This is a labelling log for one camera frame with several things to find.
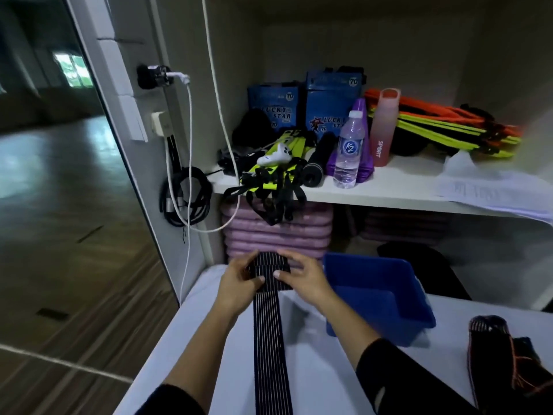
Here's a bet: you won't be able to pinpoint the purple bottle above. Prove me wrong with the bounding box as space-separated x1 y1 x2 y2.
326 97 376 183

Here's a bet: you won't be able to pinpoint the person's right forearm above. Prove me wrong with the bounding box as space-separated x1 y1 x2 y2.
313 289 480 415

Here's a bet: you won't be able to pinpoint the pile of black orange straps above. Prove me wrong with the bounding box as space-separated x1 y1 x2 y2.
466 314 553 415

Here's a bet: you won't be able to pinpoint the black yellow suspension straps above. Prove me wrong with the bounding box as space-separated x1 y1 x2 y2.
218 129 319 227

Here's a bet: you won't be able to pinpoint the white charger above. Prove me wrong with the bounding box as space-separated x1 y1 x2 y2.
150 110 170 138

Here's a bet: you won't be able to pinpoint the blue plastic bin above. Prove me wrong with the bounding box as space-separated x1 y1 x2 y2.
321 252 437 348

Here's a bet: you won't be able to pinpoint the small blue package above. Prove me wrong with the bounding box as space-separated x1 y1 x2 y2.
247 81 303 133

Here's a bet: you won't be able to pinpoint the black cloth bag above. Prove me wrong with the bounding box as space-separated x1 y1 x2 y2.
231 108 277 150

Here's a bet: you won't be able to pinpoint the stack of pink mats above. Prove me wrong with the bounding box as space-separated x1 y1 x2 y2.
358 207 454 247
220 196 334 266

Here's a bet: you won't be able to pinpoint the yellow orange agility ladder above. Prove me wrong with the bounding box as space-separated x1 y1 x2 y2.
362 87 524 160

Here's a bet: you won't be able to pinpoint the person's right hand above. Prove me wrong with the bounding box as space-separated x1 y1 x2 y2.
272 248 336 310

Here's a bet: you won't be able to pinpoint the clear plastic water bottle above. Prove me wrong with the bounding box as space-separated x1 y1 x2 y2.
332 110 366 190

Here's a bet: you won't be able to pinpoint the pink sport bottle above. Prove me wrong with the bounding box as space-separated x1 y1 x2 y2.
368 87 402 168

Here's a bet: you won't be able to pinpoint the black plug adapter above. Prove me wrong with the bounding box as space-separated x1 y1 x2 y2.
137 63 173 90

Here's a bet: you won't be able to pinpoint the large blue package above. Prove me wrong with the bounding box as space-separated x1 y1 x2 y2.
304 66 367 139

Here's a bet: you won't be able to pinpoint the black cylindrical roller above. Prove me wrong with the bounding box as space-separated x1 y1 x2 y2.
302 131 338 188

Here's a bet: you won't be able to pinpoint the thick white cable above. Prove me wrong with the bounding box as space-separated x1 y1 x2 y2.
149 0 242 234

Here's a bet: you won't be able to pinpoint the black round bag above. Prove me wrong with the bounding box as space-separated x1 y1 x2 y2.
391 127 433 157

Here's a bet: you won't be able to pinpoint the black striped strap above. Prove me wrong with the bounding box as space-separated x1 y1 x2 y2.
246 251 294 415

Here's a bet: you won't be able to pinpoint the black chair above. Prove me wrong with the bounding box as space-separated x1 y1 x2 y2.
376 240 472 301

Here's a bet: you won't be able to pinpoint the white paper sheets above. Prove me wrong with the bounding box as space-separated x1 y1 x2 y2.
435 150 553 227

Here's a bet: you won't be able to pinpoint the person's left hand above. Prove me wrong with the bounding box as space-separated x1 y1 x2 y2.
214 250 267 318

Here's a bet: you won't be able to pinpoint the black coiled cable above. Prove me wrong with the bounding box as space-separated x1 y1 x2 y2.
158 133 214 228

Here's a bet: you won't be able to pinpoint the white handheld controller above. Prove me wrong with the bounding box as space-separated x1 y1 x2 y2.
256 143 293 168

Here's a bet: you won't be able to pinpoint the person's left forearm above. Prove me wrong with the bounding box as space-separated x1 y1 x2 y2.
136 297 241 415

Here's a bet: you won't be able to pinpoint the thin white cable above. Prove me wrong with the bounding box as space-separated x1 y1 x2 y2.
166 72 193 303

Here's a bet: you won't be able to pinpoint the white shelf unit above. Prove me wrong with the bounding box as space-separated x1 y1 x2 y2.
65 0 553 312

